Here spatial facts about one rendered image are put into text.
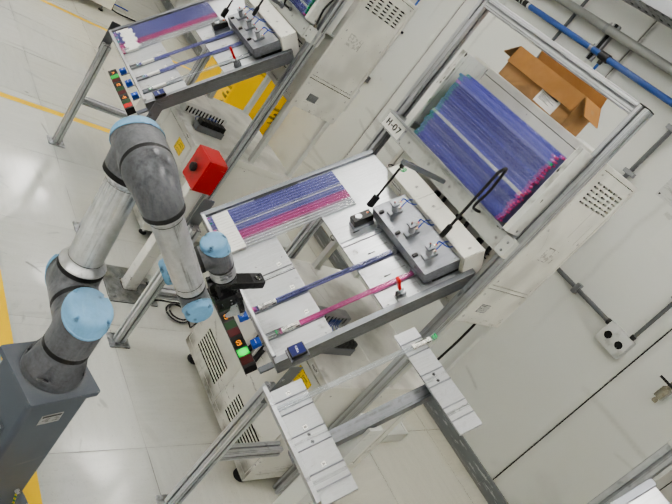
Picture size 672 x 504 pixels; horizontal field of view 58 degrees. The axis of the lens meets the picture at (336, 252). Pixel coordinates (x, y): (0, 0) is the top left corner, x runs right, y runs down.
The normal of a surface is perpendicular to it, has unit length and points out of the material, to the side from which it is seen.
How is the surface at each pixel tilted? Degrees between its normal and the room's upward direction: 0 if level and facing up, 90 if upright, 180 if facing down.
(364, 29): 90
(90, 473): 0
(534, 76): 81
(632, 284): 90
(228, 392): 90
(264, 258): 44
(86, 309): 8
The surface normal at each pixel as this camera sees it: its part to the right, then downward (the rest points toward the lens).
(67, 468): 0.59, -0.72
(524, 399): -0.67, -0.18
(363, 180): -0.04, -0.64
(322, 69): 0.45, 0.67
